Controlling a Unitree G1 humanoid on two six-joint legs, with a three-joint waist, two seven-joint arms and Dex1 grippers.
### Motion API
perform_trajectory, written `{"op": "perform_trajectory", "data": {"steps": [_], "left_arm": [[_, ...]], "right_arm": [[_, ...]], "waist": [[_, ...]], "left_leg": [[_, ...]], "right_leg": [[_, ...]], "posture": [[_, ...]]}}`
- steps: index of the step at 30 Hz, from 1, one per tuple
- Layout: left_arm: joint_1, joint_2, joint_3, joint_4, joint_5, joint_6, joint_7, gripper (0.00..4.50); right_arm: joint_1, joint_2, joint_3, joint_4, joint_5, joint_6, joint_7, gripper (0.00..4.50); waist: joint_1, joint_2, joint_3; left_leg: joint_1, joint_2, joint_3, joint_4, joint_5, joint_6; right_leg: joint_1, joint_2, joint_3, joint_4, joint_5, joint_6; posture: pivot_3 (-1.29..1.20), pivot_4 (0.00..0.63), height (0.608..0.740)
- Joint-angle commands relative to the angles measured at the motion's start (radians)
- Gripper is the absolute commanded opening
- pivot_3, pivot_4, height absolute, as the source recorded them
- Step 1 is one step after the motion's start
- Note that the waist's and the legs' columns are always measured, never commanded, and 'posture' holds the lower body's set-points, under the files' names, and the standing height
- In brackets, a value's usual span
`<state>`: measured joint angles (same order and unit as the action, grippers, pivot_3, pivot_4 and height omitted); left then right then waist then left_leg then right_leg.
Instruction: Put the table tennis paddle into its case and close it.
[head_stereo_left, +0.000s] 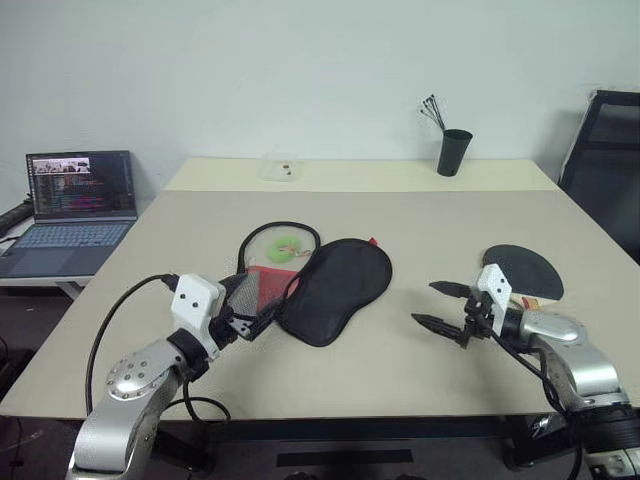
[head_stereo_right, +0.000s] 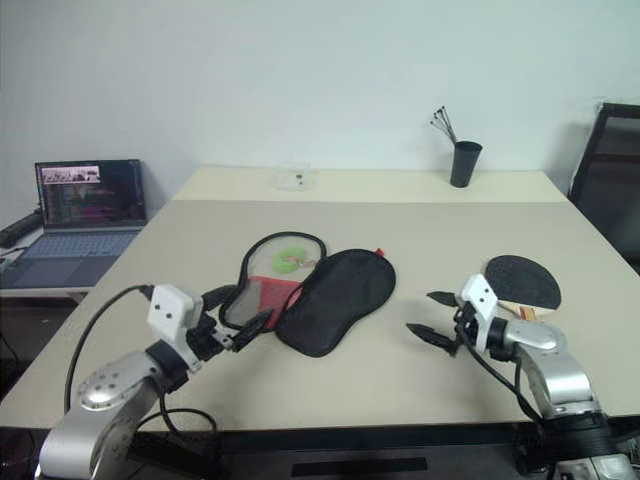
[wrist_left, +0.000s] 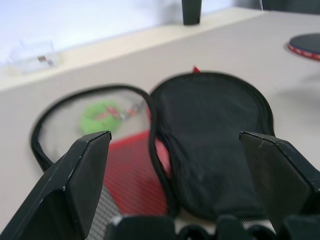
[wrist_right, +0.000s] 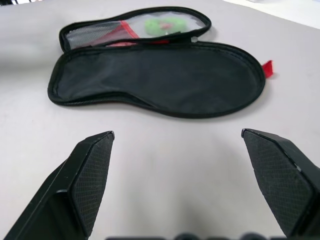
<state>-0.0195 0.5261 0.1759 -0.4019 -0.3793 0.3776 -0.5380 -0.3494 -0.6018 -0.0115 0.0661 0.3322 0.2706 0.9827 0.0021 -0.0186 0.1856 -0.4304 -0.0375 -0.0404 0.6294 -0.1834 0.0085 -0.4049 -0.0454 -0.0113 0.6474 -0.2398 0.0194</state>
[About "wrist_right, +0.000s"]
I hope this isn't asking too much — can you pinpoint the green zipper pull charm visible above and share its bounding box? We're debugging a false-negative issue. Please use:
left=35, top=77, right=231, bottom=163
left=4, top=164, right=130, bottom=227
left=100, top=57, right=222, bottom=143
left=144, top=16, right=188, bottom=36

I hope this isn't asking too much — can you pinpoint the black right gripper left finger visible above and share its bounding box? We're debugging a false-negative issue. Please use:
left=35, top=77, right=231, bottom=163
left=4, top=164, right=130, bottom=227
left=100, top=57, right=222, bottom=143
left=2, top=130, right=115, bottom=240

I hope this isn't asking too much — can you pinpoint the black red paddle case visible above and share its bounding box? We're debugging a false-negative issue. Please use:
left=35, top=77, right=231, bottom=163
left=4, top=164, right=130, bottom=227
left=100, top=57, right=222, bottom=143
left=47, top=6, right=276, bottom=118

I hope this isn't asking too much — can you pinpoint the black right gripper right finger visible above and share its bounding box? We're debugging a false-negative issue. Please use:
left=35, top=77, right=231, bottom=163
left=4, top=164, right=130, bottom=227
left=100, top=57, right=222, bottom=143
left=241, top=128, right=320, bottom=240

